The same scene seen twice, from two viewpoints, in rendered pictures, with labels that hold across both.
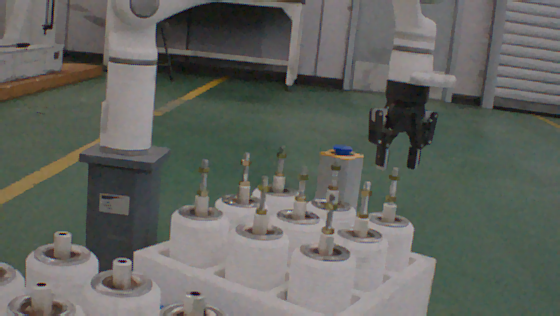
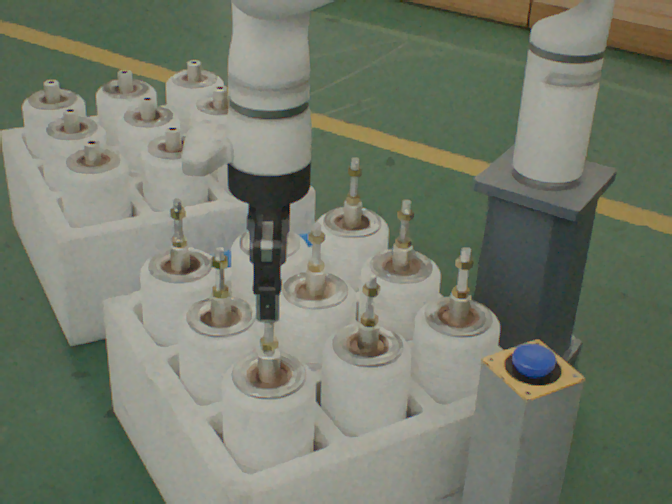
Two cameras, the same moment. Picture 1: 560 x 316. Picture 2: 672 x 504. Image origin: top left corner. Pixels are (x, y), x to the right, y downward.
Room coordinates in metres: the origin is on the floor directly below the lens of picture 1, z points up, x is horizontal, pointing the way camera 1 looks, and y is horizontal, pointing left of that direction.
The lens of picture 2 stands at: (1.58, -0.90, 0.90)
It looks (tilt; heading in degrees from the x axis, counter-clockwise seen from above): 31 degrees down; 118
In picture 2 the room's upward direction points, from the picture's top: 3 degrees clockwise
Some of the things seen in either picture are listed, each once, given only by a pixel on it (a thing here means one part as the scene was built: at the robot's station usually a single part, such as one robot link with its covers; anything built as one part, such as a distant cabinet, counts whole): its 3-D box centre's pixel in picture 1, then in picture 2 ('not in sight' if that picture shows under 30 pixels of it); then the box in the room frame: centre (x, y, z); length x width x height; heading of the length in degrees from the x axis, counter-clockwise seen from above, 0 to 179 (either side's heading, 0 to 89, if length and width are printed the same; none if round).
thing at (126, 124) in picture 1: (129, 107); (556, 114); (1.26, 0.30, 0.39); 0.09 x 0.09 x 0.17; 87
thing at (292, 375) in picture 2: (387, 220); (269, 375); (1.14, -0.20, 0.25); 0.08 x 0.08 x 0.01
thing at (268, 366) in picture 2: (389, 213); (269, 365); (1.14, -0.20, 0.26); 0.02 x 0.02 x 0.03
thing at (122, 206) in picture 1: (122, 224); (531, 270); (1.26, 0.30, 0.15); 0.15 x 0.15 x 0.30; 87
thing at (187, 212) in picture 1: (200, 213); (352, 222); (1.06, 0.12, 0.25); 0.08 x 0.08 x 0.01
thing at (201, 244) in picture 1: (196, 264); (349, 282); (1.06, 0.12, 0.16); 0.10 x 0.10 x 0.18
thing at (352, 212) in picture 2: (201, 205); (352, 213); (1.06, 0.12, 0.26); 0.02 x 0.02 x 0.03
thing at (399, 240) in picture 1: (380, 268); (268, 443); (1.14, -0.20, 0.16); 0.10 x 0.10 x 0.18
